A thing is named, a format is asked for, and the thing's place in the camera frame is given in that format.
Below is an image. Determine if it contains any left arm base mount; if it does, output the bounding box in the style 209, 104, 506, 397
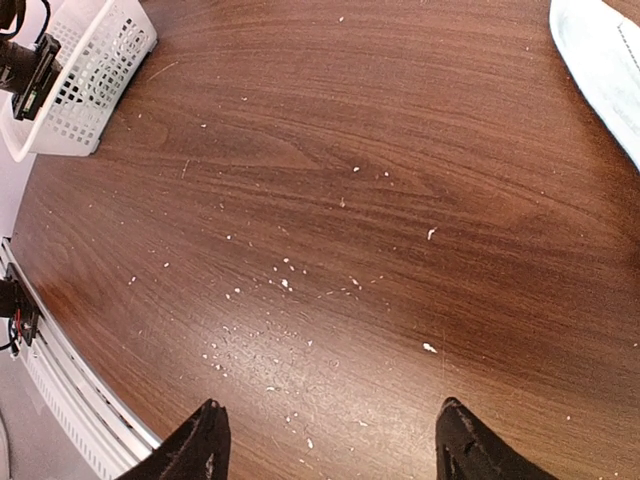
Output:
1, 262, 42, 358

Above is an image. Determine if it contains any front aluminium rail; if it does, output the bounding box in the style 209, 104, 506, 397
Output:
1, 238, 161, 479

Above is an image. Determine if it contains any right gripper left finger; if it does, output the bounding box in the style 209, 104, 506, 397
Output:
118, 399, 230, 480

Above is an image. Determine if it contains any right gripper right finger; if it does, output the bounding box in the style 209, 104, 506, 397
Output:
435, 397, 555, 480

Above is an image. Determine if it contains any white plastic basket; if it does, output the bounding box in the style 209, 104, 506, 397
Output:
1, 0, 157, 163

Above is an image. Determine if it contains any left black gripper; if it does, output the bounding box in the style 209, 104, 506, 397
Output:
12, 33, 62, 121

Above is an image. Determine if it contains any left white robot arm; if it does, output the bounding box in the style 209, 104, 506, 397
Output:
1, 0, 62, 121

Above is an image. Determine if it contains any light blue towel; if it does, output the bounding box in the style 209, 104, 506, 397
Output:
549, 0, 639, 165

